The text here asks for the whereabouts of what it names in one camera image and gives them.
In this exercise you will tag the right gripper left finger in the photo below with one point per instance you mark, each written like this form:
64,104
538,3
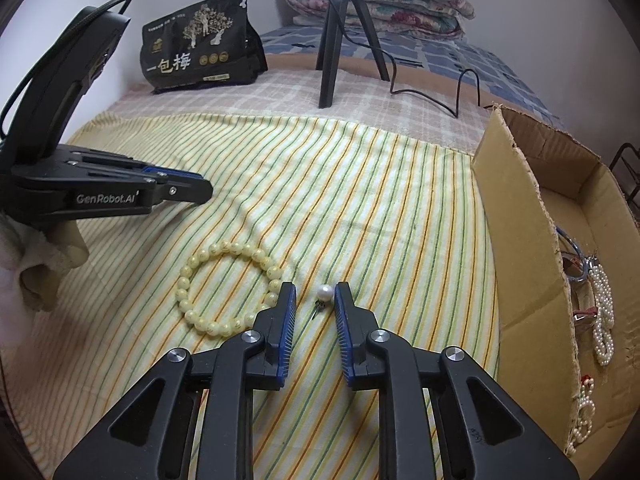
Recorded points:
190,414

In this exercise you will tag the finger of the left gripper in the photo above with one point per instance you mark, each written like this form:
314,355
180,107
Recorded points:
179,186
106,161

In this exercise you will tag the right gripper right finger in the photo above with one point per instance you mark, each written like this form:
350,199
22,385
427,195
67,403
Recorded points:
441,415

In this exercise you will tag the pearl stud earring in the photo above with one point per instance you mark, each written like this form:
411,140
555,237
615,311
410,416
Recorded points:
323,298

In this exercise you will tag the dark blue bangle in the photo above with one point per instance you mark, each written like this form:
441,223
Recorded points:
570,242

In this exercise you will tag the gloved left hand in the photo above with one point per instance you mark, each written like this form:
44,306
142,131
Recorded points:
33,265

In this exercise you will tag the black snack bag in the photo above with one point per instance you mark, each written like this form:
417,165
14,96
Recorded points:
207,44

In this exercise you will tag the checkered pink bedsheet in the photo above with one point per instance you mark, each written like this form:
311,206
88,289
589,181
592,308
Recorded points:
295,93

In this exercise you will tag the yellow striped cloth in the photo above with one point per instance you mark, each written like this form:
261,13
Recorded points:
398,219

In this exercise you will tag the brown cardboard box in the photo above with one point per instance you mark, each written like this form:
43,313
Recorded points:
536,181

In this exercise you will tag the black tripod stand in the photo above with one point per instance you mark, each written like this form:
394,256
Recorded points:
333,34

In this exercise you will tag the folded floral quilt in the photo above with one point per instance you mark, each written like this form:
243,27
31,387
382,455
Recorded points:
437,19

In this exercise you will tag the black clothes rack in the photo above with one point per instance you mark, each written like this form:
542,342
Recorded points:
627,157

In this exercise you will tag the blue patterned bedsheet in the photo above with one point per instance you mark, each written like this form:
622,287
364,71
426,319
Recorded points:
446,58

